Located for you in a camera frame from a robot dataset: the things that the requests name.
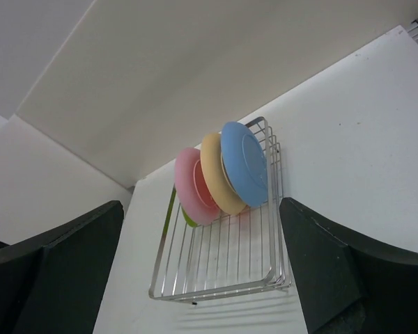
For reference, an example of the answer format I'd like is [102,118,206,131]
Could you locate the pink plate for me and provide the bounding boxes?
[174,148,220,225]

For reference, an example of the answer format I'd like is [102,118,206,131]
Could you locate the green plate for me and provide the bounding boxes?
[181,207,199,228]

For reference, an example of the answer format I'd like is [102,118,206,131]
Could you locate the beige plate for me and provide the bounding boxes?
[200,133,247,215]

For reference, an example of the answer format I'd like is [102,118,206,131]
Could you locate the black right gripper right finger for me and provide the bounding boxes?
[279,197,418,333]

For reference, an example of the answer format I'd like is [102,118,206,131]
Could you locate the blue plate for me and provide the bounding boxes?
[221,122,268,207]

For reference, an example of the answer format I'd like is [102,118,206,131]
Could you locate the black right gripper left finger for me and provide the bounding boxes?
[0,200,124,333]

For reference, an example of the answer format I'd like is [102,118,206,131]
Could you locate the wire dish rack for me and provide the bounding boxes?
[148,117,292,305]

